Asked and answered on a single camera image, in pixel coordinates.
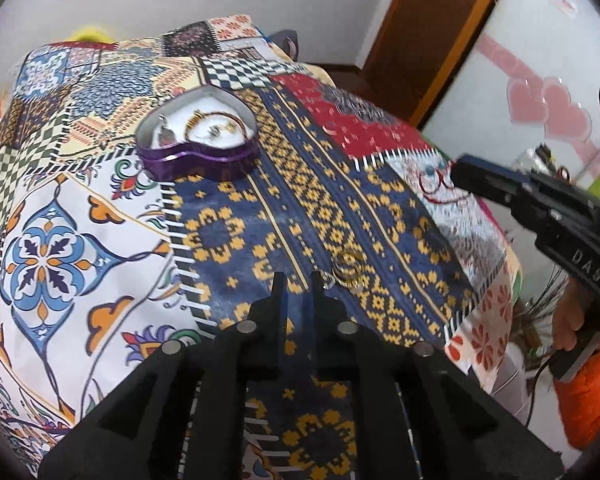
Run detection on pink heart wall decoration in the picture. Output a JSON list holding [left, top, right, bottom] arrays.
[[506, 77, 592, 143]]

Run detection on dark earrings in box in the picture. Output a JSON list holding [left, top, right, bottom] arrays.
[[157, 114, 178, 148]]

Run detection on person's right hand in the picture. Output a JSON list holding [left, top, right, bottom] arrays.
[[553, 278, 592, 351]]

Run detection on purple heart-shaped jewelry box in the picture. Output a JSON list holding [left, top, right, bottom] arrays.
[[135, 84, 260, 182]]

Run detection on gold beaded bracelet in box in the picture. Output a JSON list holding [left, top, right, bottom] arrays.
[[183, 108, 249, 149]]

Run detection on wooden door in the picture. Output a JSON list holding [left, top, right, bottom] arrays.
[[363, 0, 495, 127]]

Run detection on orange sleeve forearm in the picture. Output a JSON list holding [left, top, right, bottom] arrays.
[[554, 350, 600, 451]]

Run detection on patchwork patterned bedspread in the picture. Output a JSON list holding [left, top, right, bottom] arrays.
[[0, 14, 519, 479]]

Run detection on yellow round object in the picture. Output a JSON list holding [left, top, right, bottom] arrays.
[[69, 26, 116, 44]]

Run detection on gold bangle rings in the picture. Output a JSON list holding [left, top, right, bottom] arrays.
[[320, 248, 368, 295]]

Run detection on dark blue pillow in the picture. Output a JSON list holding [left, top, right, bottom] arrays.
[[270, 29, 299, 61]]

